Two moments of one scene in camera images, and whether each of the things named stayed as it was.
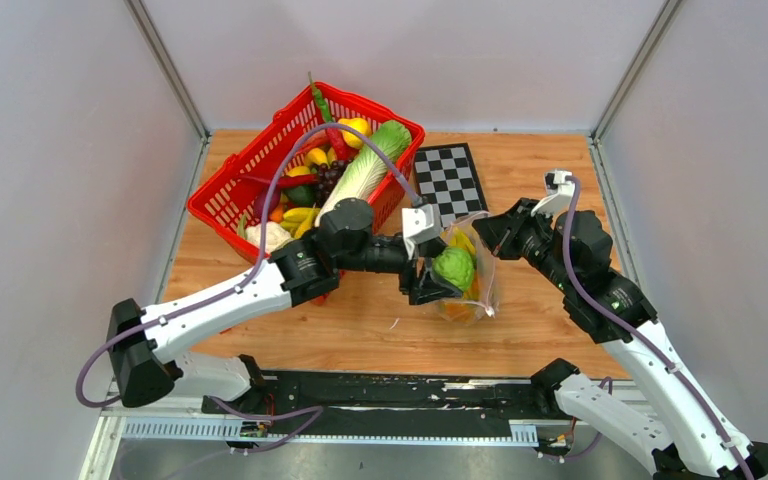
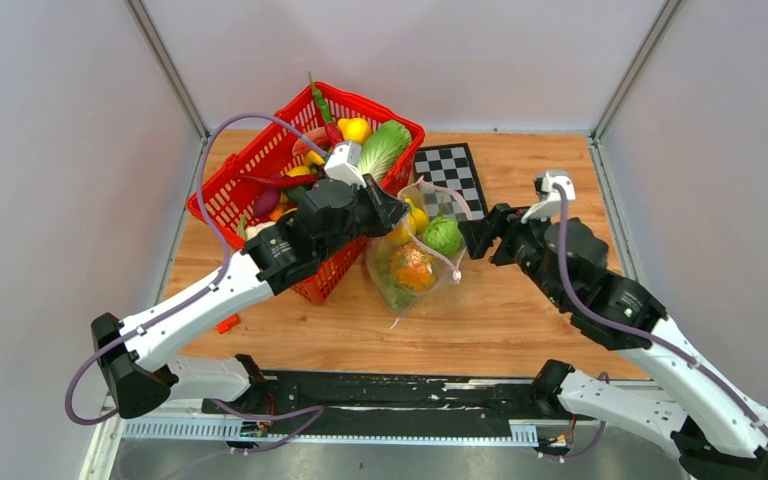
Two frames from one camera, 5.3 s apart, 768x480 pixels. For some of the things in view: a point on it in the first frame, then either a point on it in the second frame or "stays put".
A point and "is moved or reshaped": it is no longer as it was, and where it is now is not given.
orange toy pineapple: (464, 310) is moved or reshaped
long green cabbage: (370, 166) stays put
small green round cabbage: (456, 265) -> (442, 235)
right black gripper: (499, 232) stays put
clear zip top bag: (467, 264) is moved or reshaped
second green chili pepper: (326, 114) stays put
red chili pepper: (341, 148) stays put
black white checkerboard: (447, 179) stays put
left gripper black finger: (428, 289) -> (385, 212)
